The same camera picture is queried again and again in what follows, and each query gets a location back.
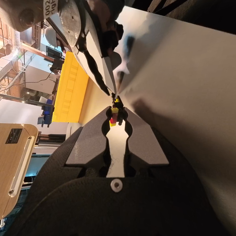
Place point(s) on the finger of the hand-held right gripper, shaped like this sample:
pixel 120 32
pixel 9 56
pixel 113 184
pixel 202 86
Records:
pixel 82 63
pixel 107 70

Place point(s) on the black red yellow lego assembly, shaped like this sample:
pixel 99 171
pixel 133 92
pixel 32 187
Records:
pixel 114 110

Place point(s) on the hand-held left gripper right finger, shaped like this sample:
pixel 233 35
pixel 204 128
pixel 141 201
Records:
pixel 147 145

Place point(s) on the blue plastic rack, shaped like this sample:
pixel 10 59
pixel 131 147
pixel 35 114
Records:
pixel 48 110

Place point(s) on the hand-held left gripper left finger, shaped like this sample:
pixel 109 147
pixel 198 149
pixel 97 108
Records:
pixel 86 145

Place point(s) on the person's right hand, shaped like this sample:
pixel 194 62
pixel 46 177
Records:
pixel 100 11

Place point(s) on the black monitor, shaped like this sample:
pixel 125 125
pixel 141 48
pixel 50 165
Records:
pixel 53 52

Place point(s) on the yellow plastic bin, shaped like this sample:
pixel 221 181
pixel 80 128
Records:
pixel 71 92

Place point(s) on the plywood panel with slot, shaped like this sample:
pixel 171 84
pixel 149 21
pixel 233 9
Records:
pixel 11 166

